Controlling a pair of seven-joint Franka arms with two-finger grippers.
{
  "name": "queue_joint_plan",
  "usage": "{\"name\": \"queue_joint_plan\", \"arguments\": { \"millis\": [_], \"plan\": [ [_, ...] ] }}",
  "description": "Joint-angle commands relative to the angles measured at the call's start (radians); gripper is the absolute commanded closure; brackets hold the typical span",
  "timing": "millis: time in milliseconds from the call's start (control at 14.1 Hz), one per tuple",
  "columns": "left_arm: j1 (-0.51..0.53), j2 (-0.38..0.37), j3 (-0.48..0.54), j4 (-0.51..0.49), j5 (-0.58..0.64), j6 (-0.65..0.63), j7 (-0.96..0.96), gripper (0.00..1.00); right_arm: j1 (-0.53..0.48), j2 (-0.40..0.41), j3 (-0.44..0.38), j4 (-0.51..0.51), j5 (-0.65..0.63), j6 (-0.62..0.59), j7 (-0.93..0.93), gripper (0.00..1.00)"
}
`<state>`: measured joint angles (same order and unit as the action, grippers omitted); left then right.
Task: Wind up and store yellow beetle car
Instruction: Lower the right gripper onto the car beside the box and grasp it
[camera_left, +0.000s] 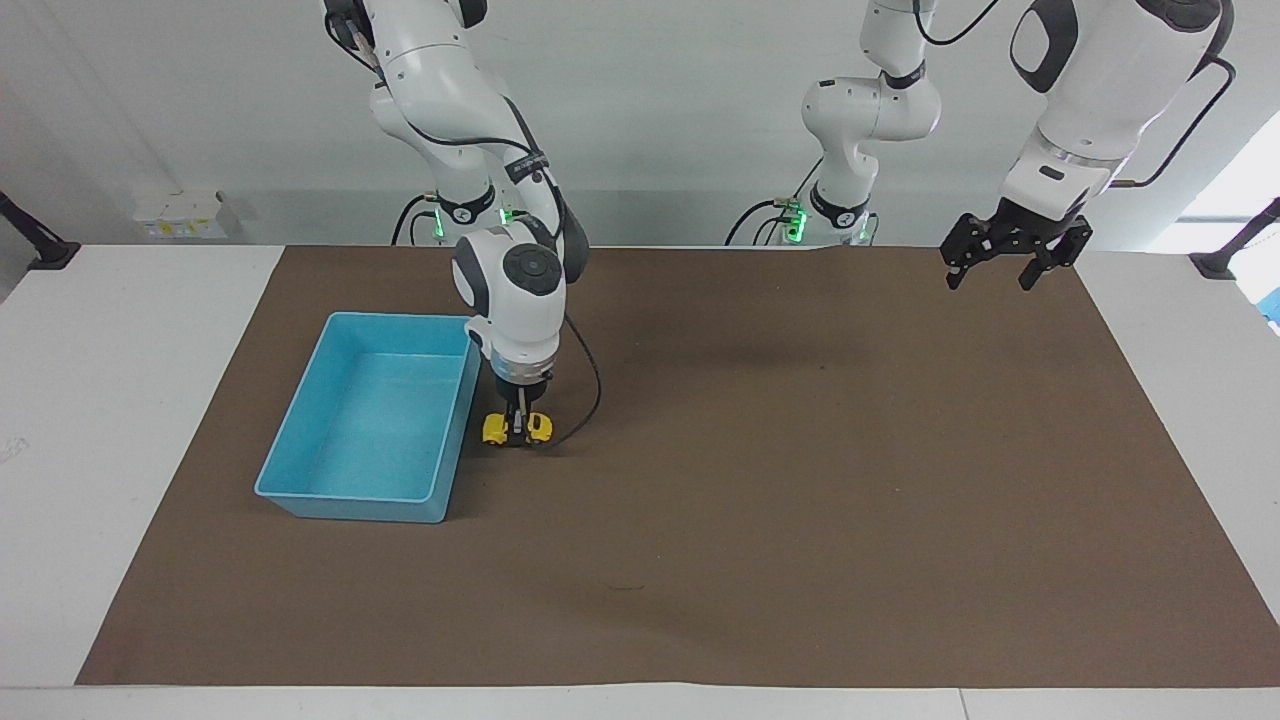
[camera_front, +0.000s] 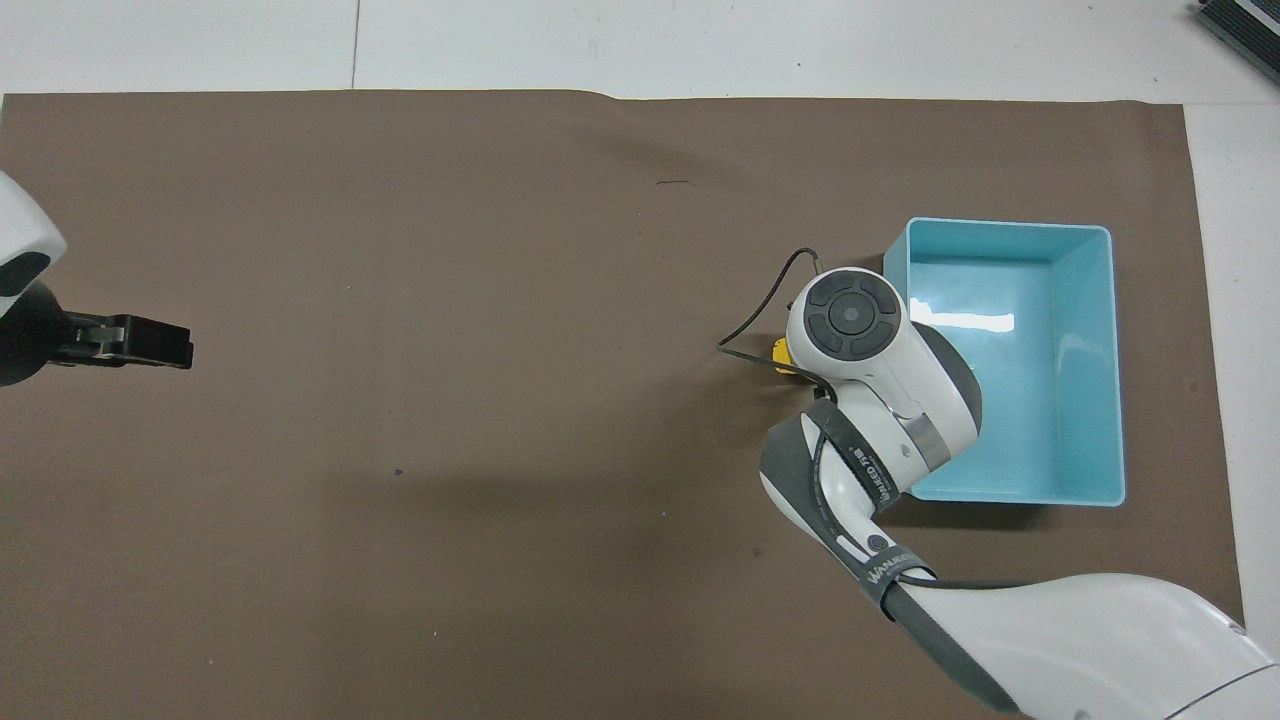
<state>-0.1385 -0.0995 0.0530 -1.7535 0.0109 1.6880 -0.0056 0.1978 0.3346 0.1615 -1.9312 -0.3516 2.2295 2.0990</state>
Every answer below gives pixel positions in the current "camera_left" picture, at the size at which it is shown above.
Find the white wall socket box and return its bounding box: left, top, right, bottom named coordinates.
left=132, top=189, right=242, bottom=242

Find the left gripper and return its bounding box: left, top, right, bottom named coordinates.
left=940, top=198, right=1094, bottom=293

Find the light blue plastic bin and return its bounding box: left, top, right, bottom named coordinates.
left=254, top=311, right=484, bottom=525

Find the black cable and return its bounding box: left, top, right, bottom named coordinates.
left=545, top=314, right=604, bottom=449
left=391, top=192, right=442, bottom=247
left=726, top=158, right=827, bottom=247
left=1112, top=55, right=1238, bottom=191
left=912, top=0, right=1003, bottom=48

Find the yellow toy beetle car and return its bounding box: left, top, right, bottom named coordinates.
left=482, top=410, right=554, bottom=448

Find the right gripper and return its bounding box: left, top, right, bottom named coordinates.
left=497, top=372, right=553, bottom=405

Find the black stand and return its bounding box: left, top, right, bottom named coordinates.
left=0, top=190, right=82, bottom=272
left=1189, top=197, right=1280, bottom=281

